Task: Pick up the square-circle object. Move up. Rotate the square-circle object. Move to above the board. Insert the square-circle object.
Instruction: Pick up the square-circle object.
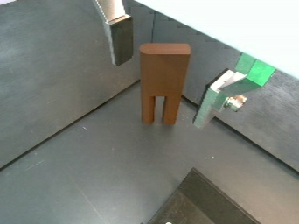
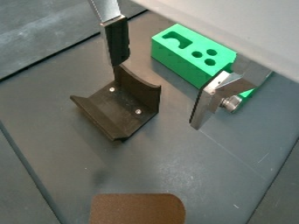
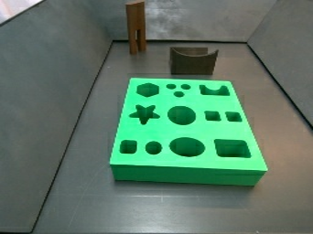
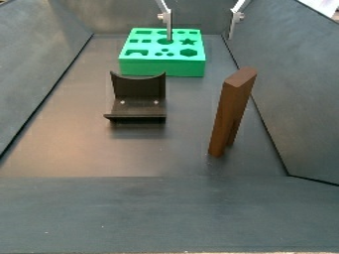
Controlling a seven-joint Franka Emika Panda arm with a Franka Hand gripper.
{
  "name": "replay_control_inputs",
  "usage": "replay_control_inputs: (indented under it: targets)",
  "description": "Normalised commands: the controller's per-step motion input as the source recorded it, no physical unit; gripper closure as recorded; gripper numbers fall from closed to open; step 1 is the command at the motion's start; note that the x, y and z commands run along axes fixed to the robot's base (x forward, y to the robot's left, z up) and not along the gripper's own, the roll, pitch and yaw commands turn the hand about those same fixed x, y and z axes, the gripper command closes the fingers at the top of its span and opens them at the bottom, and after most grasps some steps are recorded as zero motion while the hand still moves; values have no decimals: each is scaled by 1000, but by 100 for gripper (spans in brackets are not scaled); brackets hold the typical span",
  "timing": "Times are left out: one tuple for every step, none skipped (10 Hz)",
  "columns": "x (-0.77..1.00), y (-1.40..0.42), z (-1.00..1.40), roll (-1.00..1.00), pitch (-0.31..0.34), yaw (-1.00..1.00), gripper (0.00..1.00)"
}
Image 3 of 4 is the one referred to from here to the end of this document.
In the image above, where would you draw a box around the brown square-circle peg object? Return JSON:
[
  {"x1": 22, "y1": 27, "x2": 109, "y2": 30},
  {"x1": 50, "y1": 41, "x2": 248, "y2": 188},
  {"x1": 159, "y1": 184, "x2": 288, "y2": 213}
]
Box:
[{"x1": 125, "y1": 0, "x2": 147, "y2": 54}]

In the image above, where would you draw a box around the green shape-sorting board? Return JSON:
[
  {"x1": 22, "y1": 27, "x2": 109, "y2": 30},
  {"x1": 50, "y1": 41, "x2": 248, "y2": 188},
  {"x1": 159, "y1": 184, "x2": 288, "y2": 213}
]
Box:
[{"x1": 109, "y1": 78, "x2": 267, "y2": 186}]

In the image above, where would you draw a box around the dark grey curved holder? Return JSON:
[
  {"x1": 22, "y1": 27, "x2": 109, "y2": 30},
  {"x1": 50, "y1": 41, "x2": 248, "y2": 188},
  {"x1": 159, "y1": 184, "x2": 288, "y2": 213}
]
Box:
[{"x1": 169, "y1": 47, "x2": 219, "y2": 75}]

